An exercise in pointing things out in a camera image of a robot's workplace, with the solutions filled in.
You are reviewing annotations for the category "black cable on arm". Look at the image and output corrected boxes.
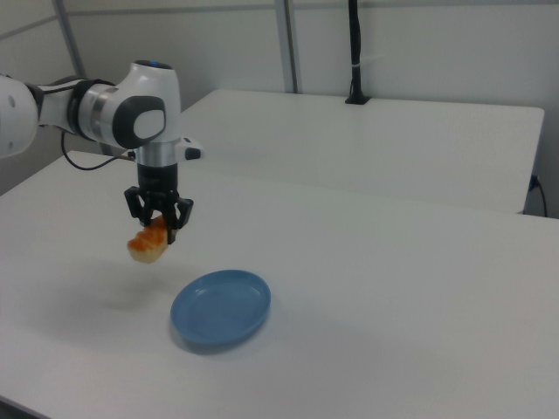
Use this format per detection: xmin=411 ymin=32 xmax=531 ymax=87
xmin=60 ymin=130 xmax=136 ymax=171

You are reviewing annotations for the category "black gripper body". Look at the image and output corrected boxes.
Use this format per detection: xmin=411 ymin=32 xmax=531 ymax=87
xmin=137 ymin=163 xmax=180 ymax=197

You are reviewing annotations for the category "white adjacent table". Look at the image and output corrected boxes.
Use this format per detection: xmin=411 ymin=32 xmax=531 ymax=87
xmin=178 ymin=89 xmax=546 ymax=215

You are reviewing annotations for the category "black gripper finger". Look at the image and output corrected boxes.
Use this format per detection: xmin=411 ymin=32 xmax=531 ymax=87
xmin=155 ymin=194 xmax=194 ymax=244
xmin=123 ymin=186 xmax=154 ymax=228

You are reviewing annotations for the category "black camera pole with base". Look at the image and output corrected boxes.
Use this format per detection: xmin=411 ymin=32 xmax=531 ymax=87
xmin=344 ymin=0 xmax=372 ymax=106

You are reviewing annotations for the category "black wall cable, blue plug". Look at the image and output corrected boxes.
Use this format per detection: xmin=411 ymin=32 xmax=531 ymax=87
xmin=528 ymin=174 xmax=549 ymax=217

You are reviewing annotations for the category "grey metal partition post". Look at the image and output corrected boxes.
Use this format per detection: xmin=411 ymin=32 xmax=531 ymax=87
xmin=274 ymin=0 xmax=303 ymax=93
xmin=51 ymin=0 xmax=87 ymax=78

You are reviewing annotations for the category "orange glazed bread loaf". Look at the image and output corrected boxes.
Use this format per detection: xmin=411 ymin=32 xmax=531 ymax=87
xmin=126 ymin=216 xmax=171 ymax=265

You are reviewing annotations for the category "blue round plate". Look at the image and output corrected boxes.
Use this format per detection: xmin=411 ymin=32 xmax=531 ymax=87
xmin=169 ymin=269 xmax=273 ymax=348

